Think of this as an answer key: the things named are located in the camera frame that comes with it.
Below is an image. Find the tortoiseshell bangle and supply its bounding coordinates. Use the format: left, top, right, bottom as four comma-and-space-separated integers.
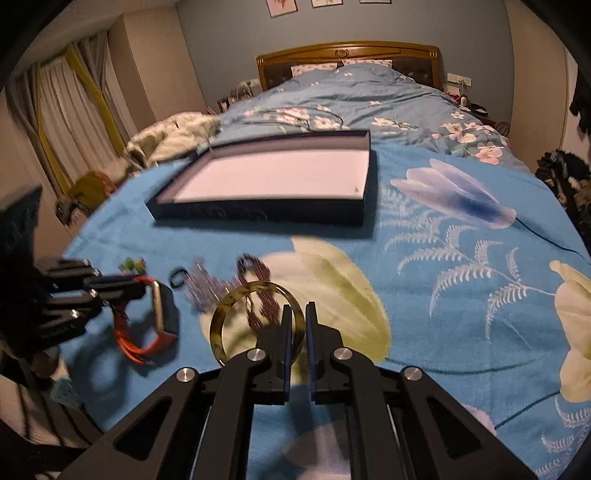
208, 281, 304, 366

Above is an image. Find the orange smart watch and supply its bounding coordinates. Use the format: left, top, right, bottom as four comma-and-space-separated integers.
111, 275, 179, 365

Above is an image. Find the lilac beaded bracelet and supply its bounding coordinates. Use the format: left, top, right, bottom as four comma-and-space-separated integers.
184, 258, 240, 311

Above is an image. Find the dark red beaded bracelet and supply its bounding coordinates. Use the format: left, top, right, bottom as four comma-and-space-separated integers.
235, 253, 282, 332

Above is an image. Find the dark blue jewelry tray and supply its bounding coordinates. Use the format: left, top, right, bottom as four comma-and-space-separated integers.
146, 130, 370, 226

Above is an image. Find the mustard brown bag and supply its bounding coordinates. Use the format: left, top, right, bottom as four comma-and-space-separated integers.
67, 170, 117, 213

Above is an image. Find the blue floral blanket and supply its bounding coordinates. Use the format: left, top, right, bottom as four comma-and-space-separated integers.
66, 141, 590, 479

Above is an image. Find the cream puffer jacket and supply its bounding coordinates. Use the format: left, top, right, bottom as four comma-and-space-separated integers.
124, 112, 221, 169

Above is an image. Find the white curtain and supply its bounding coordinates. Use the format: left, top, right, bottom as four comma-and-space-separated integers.
6, 30, 137, 196

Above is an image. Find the grey-blue floral duvet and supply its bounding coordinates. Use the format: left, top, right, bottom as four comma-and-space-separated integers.
216, 64, 528, 172

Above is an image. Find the left floral pillow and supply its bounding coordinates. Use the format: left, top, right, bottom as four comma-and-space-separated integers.
290, 62, 339, 78

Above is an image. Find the floral pillow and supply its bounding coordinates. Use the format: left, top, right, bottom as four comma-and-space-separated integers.
290, 62, 339, 78
342, 59, 393, 69

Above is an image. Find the dark clothes pile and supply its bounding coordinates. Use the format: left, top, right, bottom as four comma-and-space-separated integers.
535, 150, 590, 225

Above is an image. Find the right floral pillow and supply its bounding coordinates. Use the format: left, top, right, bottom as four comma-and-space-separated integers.
342, 59, 393, 69

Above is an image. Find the left framed picture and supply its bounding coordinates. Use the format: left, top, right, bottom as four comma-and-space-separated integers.
266, 0, 297, 18

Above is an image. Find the wooden headboard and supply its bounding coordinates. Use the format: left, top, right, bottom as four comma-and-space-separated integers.
256, 41, 443, 91

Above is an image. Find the middle framed picture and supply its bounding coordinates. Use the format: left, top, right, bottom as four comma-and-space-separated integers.
311, 0, 343, 8

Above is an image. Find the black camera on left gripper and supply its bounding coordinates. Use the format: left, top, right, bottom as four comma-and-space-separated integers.
1, 184, 42, 296

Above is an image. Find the black cable on bed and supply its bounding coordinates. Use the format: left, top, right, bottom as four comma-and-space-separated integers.
239, 106, 351, 135

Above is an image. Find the wall socket plate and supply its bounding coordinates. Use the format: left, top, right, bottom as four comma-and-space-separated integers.
447, 72, 472, 87

